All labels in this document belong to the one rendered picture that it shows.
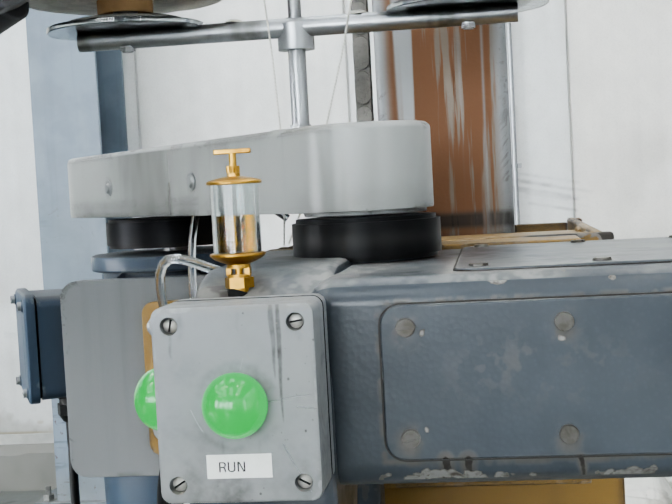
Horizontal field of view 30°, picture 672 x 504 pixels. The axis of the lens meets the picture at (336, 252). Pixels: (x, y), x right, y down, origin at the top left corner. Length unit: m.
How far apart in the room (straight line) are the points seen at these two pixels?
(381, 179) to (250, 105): 5.17
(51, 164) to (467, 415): 5.09
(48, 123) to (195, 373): 5.10
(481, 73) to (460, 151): 0.07
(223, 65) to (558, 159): 1.60
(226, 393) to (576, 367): 0.17
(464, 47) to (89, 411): 0.44
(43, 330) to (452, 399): 0.52
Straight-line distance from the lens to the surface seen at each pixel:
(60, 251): 5.65
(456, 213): 1.10
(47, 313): 1.07
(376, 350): 0.61
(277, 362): 0.57
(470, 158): 1.09
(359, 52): 1.16
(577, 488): 0.92
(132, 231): 1.08
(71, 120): 5.62
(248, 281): 0.65
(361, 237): 0.72
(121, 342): 1.04
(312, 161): 0.73
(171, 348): 0.57
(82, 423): 1.06
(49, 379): 1.07
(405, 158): 0.73
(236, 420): 0.56
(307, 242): 0.73
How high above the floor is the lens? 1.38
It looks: 3 degrees down
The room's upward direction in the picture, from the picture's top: 3 degrees counter-clockwise
